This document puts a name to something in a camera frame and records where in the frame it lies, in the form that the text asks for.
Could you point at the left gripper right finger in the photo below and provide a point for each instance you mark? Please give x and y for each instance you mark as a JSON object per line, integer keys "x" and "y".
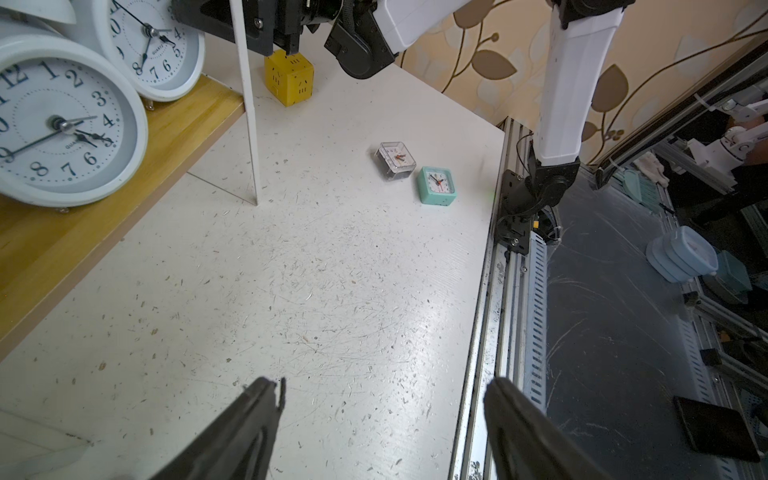
{"x": 525, "y": 444}

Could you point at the yellow cube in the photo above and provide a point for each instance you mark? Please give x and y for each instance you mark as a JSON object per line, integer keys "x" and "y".
{"x": 289, "y": 78}

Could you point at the white twin-bell alarm clock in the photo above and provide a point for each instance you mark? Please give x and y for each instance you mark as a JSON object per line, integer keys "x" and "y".
{"x": 73, "y": 129}
{"x": 58, "y": 11}

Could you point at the grey square alarm clock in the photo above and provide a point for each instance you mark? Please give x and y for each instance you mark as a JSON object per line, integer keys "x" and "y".
{"x": 395, "y": 160}

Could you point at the wooden two-tier shelf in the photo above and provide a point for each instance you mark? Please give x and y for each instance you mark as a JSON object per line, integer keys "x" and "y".
{"x": 46, "y": 251}

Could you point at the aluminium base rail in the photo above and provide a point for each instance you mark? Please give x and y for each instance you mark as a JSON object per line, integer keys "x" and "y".
{"x": 509, "y": 328}

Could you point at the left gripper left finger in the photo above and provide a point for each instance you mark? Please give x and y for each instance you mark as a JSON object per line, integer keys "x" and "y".
{"x": 239, "y": 443}

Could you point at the large white twin-bell clock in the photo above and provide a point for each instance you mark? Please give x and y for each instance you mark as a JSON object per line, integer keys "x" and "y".
{"x": 161, "y": 57}

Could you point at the teal square alarm clock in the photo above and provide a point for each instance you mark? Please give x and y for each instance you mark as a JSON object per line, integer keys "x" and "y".
{"x": 436, "y": 186}

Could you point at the black phone on floor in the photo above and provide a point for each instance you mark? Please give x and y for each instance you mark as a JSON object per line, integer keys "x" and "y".
{"x": 716, "y": 430}

